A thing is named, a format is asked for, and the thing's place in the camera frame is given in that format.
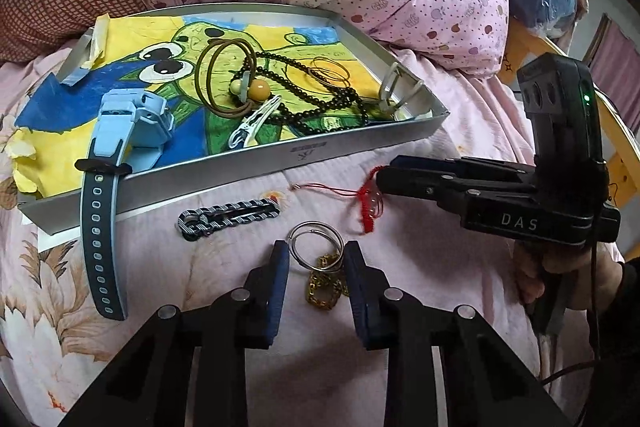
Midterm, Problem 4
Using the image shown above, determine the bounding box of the beige hair claw clip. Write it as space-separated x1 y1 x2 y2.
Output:
378 62 422 115

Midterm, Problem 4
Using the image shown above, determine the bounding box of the frog drawing paper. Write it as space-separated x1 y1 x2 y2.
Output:
4 16 390 197

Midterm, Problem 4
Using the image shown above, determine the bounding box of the pink floral bed sheet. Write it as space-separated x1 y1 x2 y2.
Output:
0 45 626 427

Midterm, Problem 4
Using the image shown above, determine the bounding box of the person's right hand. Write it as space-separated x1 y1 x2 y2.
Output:
512 242 624 312

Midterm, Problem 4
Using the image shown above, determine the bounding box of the black bead necklace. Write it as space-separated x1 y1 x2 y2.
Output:
232 50 371 138

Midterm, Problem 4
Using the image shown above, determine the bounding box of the grey shallow tray box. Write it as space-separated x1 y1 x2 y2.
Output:
18 3 448 234

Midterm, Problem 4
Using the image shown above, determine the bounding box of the red string bracelet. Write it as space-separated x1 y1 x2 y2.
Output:
290 164 386 235

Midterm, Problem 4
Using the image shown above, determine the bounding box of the black white braided bracelet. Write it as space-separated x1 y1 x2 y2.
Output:
176 197 282 242

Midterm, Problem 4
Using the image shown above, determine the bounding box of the silver metal hair clip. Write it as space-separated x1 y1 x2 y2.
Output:
228 95 282 150

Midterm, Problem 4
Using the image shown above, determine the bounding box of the gold chain bracelet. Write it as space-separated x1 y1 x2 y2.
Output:
304 251 350 312

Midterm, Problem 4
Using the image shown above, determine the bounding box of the brown hair tie with beads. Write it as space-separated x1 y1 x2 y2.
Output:
193 38 272 119

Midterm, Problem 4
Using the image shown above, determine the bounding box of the black cable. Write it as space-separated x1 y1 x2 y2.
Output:
539 241 606 427

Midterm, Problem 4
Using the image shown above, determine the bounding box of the light blue wrist watch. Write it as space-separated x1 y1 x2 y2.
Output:
75 89 175 321

